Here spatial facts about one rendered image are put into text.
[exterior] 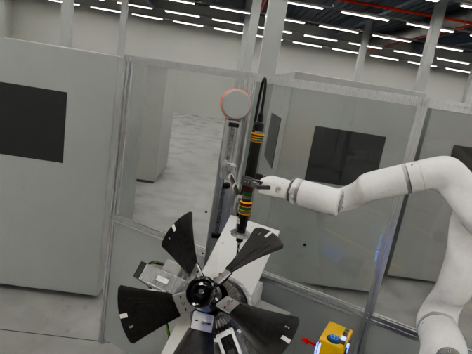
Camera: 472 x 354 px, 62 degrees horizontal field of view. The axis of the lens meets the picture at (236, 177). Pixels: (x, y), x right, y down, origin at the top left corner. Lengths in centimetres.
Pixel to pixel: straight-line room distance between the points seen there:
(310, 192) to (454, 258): 45
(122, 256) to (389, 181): 203
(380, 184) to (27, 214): 295
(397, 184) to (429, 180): 8
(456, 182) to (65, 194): 286
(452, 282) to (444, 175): 32
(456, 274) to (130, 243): 201
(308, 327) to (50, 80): 250
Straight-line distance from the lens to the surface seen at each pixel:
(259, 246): 155
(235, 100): 199
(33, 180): 351
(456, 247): 133
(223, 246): 186
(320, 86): 200
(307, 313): 223
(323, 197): 123
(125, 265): 284
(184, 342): 151
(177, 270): 180
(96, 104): 323
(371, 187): 122
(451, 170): 124
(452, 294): 135
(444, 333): 134
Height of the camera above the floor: 197
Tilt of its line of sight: 13 degrees down
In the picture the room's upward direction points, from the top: 9 degrees clockwise
